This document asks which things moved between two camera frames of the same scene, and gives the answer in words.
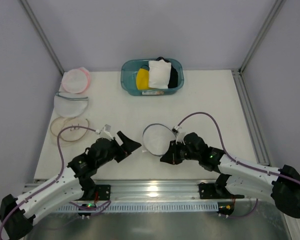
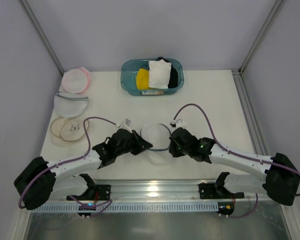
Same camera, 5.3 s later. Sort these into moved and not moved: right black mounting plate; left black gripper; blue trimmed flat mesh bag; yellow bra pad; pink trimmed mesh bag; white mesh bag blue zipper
Moved: white mesh bag blue zipper; left black gripper
Not moved: blue trimmed flat mesh bag; pink trimmed mesh bag; yellow bra pad; right black mounting plate
